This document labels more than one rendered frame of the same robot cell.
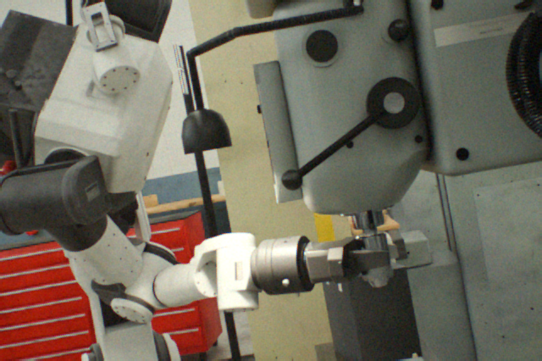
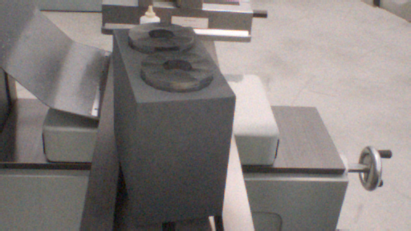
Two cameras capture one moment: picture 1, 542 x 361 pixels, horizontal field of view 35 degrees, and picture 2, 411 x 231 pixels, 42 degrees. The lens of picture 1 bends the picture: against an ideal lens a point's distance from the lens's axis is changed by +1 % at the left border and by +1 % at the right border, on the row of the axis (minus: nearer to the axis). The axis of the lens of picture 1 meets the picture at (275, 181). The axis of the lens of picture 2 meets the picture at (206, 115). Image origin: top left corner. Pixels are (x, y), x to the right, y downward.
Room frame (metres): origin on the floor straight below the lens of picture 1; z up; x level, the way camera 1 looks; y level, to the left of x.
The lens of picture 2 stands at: (2.33, -0.16, 1.45)
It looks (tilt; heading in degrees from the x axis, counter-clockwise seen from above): 31 degrees down; 173
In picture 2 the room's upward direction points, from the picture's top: 5 degrees clockwise
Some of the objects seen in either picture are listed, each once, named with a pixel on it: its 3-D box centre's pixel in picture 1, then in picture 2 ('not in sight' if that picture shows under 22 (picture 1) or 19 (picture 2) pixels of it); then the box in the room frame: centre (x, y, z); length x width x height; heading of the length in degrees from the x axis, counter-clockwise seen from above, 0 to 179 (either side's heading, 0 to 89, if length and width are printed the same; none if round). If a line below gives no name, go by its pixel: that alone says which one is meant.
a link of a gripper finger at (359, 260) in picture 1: (368, 260); not in sight; (1.24, -0.12, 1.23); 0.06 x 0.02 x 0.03; 68
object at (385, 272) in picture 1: (374, 258); not in sight; (1.27, -0.13, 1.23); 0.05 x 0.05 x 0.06
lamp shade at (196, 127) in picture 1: (204, 130); not in sight; (1.25, 0.09, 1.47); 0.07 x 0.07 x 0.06
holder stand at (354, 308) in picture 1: (367, 308); (166, 115); (1.69, -0.14, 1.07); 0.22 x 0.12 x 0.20; 11
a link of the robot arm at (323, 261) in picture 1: (318, 263); not in sight; (1.30, -0.04, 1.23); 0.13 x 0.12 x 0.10; 158
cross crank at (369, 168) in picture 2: not in sight; (356, 168); (1.28, 0.37, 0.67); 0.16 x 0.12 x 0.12; 89
